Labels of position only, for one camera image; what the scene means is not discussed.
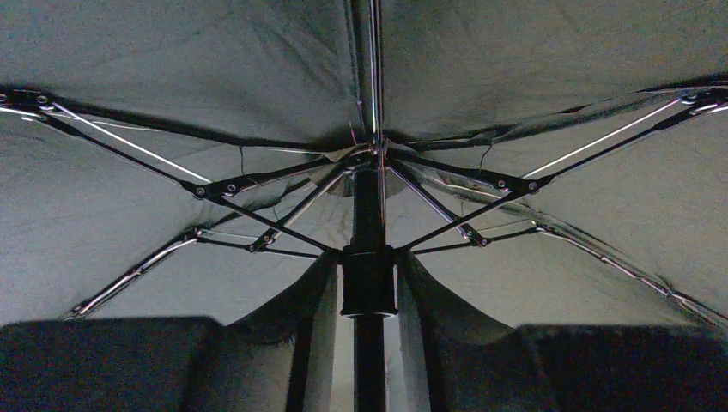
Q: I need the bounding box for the beige umbrella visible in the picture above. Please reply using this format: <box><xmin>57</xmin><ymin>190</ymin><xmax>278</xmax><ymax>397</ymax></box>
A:
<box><xmin>1</xmin><ymin>1</ymin><xmax>727</xmax><ymax>411</ymax></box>

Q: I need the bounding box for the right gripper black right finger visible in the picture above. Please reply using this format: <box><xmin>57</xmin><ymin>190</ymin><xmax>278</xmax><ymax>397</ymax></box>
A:
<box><xmin>397</xmin><ymin>251</ymin><xmax>728</xmax><ymax>412</ymax></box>

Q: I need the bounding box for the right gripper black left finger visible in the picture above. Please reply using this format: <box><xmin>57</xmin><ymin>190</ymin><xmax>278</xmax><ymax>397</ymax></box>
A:
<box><xmin>0</xmin><ymin>251</ymin><xmax>341</xmax><ymax>412</ymax></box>

